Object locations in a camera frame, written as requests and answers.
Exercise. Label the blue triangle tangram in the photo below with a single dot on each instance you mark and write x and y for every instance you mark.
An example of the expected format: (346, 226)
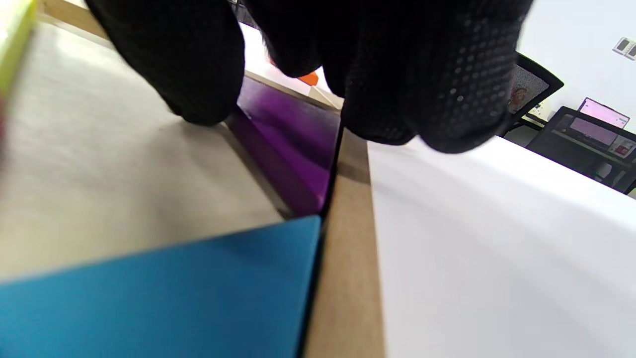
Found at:
(149, 298)

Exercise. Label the white wall socket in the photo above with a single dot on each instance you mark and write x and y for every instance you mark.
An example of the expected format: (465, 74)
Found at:
(621, 44)
(632, 50)

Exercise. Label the purple triangle tangram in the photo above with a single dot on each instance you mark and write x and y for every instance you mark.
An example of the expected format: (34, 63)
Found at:
(293, 149)

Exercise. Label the wooden square tray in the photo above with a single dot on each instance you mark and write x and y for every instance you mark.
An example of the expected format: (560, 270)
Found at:
(124, 174)

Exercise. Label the yellow triangle tangram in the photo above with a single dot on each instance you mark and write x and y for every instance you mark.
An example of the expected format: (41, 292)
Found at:
(12, 44)

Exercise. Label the orange parallelogram tangram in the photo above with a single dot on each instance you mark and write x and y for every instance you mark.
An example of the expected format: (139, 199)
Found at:
(309, 78)

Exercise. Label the person's right hand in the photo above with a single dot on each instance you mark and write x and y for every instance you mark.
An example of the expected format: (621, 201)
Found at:
(407, 59)

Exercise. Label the computer monitor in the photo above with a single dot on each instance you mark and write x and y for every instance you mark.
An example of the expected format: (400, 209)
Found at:
(603, 114)

